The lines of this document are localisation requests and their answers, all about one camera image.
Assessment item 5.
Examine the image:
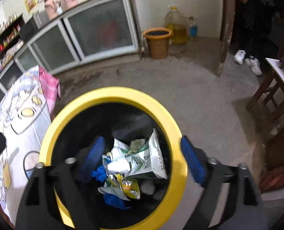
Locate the white green milk carton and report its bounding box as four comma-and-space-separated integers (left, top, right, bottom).
126, 128, 168, 180

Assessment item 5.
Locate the yellow wall poster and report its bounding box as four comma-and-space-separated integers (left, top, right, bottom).
24, 0, 38, 14

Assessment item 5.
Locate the dark microwave oven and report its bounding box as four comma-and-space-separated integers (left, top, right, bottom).
19, 11, 50, 43

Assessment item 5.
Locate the white board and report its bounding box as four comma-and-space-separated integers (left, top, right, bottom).
265, 57, 284, 98

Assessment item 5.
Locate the small pink thermos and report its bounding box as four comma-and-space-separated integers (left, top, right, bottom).
44, 0, 61, 21

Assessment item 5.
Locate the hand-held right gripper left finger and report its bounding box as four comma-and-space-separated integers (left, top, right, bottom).
15, 135, 106, 230

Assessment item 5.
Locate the black wall shelf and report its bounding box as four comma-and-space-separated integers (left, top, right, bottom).
0, 13, 25, 59

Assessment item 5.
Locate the silver foil wrapper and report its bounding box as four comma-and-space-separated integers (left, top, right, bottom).
105, 171, 120, 189

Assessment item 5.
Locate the large cooking oil jug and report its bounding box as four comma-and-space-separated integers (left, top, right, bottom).
165, 5, 189, 46

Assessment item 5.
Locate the orange plastic bucket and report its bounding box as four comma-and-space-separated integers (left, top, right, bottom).
143, 27, 173, 60

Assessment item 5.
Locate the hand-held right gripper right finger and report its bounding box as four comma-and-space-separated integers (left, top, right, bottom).
180, 135, 269, 230

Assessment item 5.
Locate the brown wooden stool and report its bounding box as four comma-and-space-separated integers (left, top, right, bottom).
245, 57, 284, 135

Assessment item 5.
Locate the blue glove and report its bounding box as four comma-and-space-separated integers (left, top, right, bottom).
103, 193, 131, 211
91, 164, 108, 183

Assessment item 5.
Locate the brown wooden door post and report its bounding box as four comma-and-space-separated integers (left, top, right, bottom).
215, 0, 236, 78

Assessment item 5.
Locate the cartoon printed tablecloth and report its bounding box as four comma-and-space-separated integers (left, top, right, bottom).
0, 66, 53, 226

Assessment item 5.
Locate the row of seasoning bottles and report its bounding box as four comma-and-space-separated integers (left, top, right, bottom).
0, 14, 23, 53

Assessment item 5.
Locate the yellow trash bin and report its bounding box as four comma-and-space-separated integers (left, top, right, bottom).
38, 86, 188, 229

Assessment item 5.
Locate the white framed glass cabinet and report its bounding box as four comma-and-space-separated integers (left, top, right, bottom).
0, 0, 145, 101

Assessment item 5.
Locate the pink printed cloth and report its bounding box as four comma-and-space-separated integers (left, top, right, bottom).
38, 66, 61, 115

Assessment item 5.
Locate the yellow snack packet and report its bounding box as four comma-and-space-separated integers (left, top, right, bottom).
114, 174, 141, 200

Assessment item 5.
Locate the blue label plastic bottle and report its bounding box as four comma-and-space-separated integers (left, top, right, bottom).
187, 16, 198, 43

